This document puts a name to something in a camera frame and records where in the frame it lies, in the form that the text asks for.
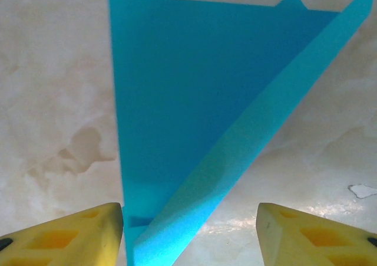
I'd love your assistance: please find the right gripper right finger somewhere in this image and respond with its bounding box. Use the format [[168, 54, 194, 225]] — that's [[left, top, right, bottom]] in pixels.
[[257, 202, 377, 266]]

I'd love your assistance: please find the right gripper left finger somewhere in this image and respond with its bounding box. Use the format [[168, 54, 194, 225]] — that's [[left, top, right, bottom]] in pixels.
[[0, 202, 123, 266]]

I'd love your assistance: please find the blue square paper sheet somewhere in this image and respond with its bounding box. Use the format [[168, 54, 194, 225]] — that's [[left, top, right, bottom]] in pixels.
[[108, 0, 377, 266]]

